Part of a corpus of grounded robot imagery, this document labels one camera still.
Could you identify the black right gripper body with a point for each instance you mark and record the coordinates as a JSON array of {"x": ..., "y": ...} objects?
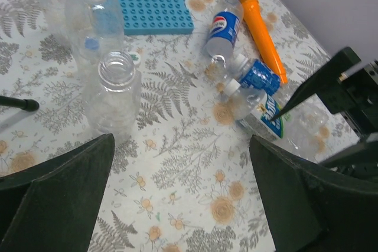
[{"x": 359, "y": 109}]

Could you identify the clear bottle green logo cap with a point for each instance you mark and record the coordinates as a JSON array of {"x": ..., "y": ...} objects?
[{"x": 99, "y": 19}]

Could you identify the blue pocari bottle cap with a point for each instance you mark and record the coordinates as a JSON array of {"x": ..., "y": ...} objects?
[{"x": 91, "y": 44}]

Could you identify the blue label pepsi bottle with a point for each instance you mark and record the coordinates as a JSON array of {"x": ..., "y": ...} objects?
[{"x": 224, "y": 28}]

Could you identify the blue label water bottle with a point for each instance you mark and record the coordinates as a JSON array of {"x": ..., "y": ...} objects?
[{"x": 254, "y": 73}]

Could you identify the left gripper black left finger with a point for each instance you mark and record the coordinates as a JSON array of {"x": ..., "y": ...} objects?
[{"x": 53, "y": 206}]

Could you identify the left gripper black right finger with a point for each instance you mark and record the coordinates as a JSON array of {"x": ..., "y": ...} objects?
[{"x": 310, "y": 207}]

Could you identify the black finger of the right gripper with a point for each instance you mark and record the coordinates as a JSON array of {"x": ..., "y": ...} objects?
[
  {"x": 322, "y": 78},
  {"x": 365, "y": 152}
]

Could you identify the white green logo cap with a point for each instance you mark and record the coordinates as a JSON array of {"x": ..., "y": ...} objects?
[{"x": 136, "y": 58}]

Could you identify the large crumpled clear bottle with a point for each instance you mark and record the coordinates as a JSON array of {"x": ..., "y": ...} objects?
[{"x": 301, "y": 126}]

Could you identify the clear bottle blue cap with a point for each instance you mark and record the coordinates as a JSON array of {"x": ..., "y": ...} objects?
[{"x": 112, "y": 96}]

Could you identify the black music stand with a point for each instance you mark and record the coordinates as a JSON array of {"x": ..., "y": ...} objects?
[{"x": 28, "y": 105}]

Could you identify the green label drink bottle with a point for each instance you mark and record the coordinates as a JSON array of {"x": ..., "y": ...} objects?
[{"x": 253, "y": 110}]

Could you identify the blue studded building plate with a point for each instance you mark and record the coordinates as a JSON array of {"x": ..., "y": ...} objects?
[{"x": 156, "y": 17}]

